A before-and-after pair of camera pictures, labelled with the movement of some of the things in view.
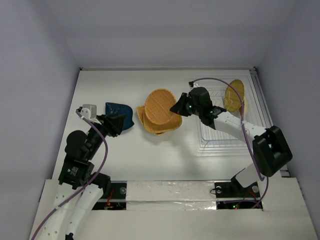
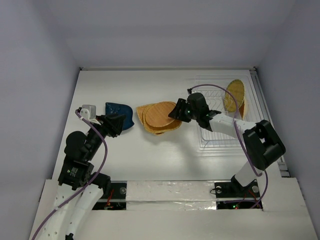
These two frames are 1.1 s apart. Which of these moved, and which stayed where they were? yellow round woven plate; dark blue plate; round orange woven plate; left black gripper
Moved: round orange woven plate
Stayed: dark blue plate; yellow round woven plate; left black gripper
